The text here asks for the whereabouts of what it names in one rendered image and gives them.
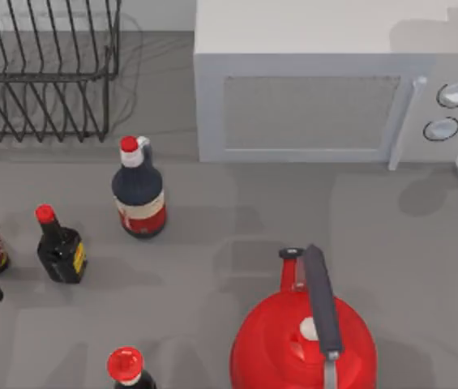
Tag microwave oven door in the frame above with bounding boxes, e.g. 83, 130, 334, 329
194, 53, 416, 164

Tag red kettle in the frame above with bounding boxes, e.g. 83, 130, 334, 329
229, 243, 379, 389

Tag dark bottle with yellow label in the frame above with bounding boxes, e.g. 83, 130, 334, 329
35, 203, 88, 284

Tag pale microwave oven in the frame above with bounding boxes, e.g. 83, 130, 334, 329
193, 0, 458, 171

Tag dark bottle with red cap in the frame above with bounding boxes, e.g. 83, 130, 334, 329
106, 346, 157, 389

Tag small microwave knob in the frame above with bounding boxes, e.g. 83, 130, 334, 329
422, 116, 458, 142

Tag large microwave knob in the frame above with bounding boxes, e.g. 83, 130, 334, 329
435, 79, 458, 109

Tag dark bottle with handle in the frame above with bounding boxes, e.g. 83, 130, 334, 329
111, 135, 168, 239

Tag microwave door handle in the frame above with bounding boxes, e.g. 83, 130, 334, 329
387, 76, 429, 171

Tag black wire dish rack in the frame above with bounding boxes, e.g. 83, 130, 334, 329
0, 0, 123, 143

